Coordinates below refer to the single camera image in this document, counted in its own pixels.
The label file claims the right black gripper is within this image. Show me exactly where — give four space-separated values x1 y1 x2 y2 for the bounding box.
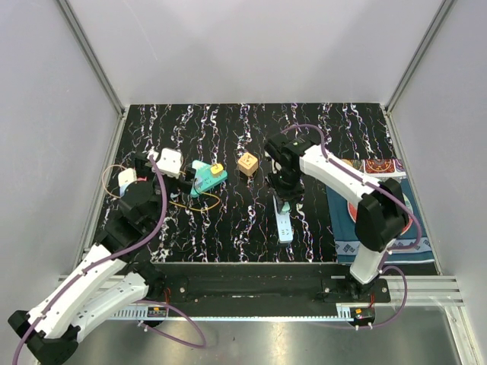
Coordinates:
267 167 304 212

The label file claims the blue cube charger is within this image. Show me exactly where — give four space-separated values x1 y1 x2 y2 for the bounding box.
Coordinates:
193 177 203 191

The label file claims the teal triangular power strip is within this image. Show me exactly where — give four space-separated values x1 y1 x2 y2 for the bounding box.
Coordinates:
190 160 228 198

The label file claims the yellow cube charger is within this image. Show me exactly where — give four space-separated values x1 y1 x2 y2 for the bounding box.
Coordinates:
210 163 224 178

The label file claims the wooden cube charger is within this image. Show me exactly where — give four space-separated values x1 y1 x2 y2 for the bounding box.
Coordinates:
237 152 259 176

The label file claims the white cube charger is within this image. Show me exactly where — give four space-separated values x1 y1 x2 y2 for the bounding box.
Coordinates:
117 168 137 187

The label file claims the round blue power strip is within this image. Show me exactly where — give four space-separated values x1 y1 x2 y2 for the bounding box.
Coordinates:
119 184 128 198

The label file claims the pink charging cable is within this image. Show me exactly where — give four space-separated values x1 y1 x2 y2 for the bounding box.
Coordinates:
101 163 126 198

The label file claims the green cube charger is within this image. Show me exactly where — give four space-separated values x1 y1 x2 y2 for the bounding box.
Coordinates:
280 202 291 214

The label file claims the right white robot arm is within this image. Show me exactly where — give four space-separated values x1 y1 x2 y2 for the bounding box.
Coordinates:
264 133 409 302

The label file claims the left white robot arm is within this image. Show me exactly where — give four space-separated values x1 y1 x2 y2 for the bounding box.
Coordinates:
8 167 195 364

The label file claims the red and green plate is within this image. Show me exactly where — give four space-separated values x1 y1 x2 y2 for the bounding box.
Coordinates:
347 195 413 235

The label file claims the blue placemat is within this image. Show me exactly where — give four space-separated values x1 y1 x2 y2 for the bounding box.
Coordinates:
326 177 434 265

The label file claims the orange charging cable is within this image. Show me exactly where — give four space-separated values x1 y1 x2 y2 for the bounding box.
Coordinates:
167 170 222 212

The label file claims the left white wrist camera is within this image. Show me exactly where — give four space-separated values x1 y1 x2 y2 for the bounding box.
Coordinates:
147 148 183 179

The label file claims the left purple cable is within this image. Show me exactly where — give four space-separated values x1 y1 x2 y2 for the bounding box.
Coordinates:
11 153 208 365

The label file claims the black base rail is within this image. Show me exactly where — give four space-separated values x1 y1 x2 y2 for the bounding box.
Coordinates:
74 261 438 305

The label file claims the left aluminium post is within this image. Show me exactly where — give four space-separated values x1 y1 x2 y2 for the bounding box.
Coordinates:
55 0 125 116

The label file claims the aluminium post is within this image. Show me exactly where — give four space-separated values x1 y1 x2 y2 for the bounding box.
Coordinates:
384 0 457 113
55 0 125 116

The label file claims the right aluminium post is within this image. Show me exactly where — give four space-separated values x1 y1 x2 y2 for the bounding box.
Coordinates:
384 0 457 113

